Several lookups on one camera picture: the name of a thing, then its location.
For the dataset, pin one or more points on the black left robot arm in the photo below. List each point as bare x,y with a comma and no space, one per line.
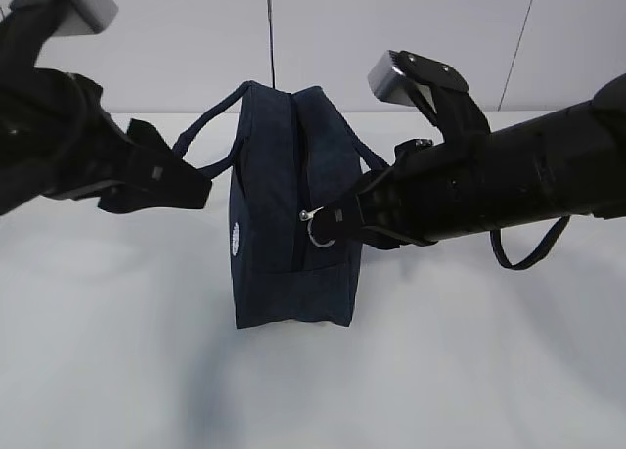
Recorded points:
58,142

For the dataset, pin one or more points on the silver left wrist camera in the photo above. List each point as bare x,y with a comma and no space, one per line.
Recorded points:
79,17

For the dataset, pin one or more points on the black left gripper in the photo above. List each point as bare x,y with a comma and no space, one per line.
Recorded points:
130,171

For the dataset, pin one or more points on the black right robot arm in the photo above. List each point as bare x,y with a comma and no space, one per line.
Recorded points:
553,167

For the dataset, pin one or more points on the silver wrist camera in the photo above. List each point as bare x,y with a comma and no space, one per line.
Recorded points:
79,17
415,79

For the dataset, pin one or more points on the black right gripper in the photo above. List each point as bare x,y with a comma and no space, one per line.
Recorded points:
423,198

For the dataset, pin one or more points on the navy blue lunch bag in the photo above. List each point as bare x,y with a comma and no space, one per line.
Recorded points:
292,153

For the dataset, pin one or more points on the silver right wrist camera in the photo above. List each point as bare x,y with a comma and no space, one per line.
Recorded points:
415,79

